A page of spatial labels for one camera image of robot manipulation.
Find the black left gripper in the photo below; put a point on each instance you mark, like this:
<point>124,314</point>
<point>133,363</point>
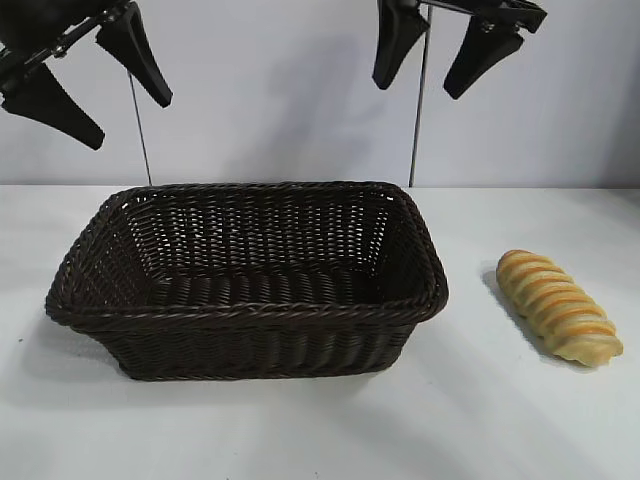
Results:
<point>45,20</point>

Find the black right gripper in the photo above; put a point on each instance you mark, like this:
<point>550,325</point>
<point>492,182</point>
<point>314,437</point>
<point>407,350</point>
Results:
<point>505,14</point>

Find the long striped golden bread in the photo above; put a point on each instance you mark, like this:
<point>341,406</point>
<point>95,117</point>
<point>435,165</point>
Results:
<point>560,310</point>

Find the dark brown woven wicker basket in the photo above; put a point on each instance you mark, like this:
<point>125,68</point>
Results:
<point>250,335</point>

